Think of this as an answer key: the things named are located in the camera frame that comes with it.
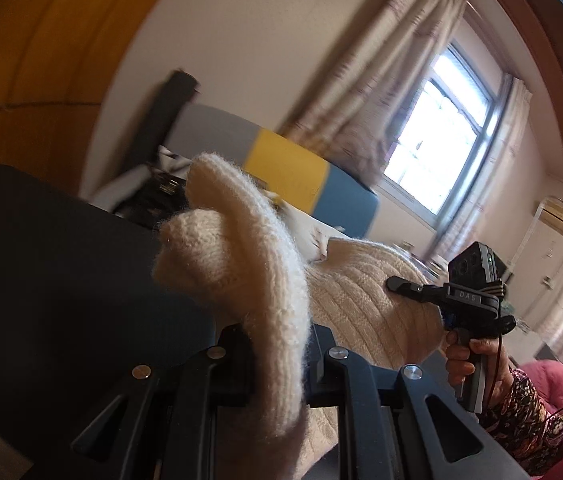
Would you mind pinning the black handbag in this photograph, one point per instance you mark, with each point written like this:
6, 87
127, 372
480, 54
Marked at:
156, 200

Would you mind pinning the black rolled mat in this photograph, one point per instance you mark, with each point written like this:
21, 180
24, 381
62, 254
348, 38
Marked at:
157, 122

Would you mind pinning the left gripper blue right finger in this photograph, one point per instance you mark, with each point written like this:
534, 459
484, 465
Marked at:
398, 424

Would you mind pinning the grey yellow blue armchair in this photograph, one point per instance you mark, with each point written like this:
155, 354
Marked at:
296, 175

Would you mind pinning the person's right hand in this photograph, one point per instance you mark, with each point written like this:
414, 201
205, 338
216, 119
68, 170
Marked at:
492, 354

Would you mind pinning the cream knitted sweater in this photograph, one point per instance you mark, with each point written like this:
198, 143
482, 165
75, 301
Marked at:
231, 252

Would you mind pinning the floral sleeve forearm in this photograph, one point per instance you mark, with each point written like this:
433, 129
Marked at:
523, 426

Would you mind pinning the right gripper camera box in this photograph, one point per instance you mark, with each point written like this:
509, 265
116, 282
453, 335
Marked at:
478, 267

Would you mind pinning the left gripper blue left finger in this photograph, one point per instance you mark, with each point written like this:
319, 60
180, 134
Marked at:
164, 425

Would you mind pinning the wall air conditioner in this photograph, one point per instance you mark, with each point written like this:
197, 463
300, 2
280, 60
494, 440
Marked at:
550, 211

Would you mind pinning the beige patterned left curtain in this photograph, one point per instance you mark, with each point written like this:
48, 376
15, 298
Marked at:
350, 120

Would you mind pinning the deer print cushion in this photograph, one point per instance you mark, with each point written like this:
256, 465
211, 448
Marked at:
311, 236

